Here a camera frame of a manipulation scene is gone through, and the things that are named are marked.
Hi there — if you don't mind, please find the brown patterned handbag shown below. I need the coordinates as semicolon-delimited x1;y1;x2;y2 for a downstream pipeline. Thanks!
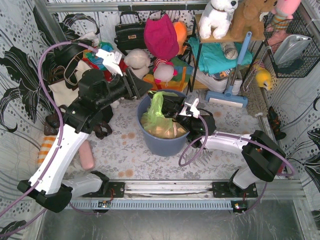
43;113;113;140

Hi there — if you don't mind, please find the silver foil pouch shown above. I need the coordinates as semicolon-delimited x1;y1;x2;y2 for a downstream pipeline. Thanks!
273;34;312;65

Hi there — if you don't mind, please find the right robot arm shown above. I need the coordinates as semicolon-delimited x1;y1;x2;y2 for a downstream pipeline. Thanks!
148;91;287;198

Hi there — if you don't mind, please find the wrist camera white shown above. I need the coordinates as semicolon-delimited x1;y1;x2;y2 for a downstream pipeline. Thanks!
95;48;123;76
179;94;200;119

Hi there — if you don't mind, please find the cream canvas tote bag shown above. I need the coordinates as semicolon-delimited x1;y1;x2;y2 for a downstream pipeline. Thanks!
49;60;92;107

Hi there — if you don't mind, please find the white plush dog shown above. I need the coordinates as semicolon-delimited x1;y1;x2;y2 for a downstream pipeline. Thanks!
199;0;239;40

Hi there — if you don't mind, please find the orange plush toy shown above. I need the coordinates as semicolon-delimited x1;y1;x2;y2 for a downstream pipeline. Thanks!
173;21;187;55

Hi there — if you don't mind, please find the teal folded cloth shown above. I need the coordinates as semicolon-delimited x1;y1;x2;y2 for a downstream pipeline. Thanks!
188;37;253;75

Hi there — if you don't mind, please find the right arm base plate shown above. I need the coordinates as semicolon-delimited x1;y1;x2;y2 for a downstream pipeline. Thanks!
211;181;258;198

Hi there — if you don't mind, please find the blue floor mop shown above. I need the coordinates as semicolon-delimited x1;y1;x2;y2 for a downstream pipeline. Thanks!
205;31;253;108

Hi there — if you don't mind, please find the pink pouch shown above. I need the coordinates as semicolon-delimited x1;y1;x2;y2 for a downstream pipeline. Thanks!
78;140;95;171

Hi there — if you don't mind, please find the orange checkered cloth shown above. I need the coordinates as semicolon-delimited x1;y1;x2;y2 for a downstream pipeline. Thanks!
37;135;56;167

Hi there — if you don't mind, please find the yellow plush toy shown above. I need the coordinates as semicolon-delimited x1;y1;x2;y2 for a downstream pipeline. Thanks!
253;61;272;91

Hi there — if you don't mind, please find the black metal shelf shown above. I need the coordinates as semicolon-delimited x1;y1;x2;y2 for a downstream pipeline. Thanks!
188;14;265;92

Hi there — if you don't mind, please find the green trash bag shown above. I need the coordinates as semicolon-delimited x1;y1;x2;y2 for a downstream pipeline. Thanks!
139;90;188;139

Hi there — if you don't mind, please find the black round hat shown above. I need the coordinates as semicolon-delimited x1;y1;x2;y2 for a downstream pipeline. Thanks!
53;43;87;67

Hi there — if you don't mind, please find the cream plush bear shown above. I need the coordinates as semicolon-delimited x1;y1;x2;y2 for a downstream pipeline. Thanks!
123;48;151;80

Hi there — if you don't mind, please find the red cloth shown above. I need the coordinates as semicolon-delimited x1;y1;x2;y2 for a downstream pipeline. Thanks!
103;58;128;82

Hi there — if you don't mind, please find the black wire basket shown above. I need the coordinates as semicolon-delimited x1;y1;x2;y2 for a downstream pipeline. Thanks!
264;12;320;79

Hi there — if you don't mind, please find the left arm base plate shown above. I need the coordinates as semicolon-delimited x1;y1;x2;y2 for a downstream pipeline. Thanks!
82;181;125;198

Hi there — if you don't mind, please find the black leather handbag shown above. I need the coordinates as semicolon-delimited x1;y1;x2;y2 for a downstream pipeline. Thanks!
114;11;147;53

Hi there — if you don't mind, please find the brown teddy bear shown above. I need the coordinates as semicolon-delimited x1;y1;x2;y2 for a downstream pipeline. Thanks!
230;0;278;40

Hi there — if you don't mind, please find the rainbow striped bag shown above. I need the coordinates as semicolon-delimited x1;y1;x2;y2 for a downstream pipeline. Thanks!
142;57;194;92

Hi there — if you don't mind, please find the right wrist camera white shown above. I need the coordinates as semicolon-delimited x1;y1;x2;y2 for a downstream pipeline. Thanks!
179;94;200;119

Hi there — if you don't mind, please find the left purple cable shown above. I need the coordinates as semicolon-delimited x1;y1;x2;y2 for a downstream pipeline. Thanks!
0;41;101;238

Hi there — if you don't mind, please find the pink white plush doll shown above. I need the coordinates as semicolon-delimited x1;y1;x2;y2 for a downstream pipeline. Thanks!
153;58;178;84

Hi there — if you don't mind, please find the pink plush toy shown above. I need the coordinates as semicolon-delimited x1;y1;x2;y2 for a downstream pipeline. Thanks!
271;0;301;25

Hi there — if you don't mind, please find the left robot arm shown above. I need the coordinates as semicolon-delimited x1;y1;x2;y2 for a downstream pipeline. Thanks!
17;68;153;213

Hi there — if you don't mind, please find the blue trash bin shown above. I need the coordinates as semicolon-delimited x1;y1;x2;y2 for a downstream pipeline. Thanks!
136;95;189;157

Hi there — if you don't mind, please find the magenta cloth bag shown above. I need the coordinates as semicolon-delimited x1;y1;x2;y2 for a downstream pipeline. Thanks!
143;14;179;60

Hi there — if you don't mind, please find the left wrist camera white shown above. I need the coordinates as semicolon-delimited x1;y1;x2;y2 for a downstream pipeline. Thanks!
95;48;123;76

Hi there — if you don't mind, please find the colorful printed bag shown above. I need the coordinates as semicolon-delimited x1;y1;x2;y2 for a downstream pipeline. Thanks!
82;41;114;71

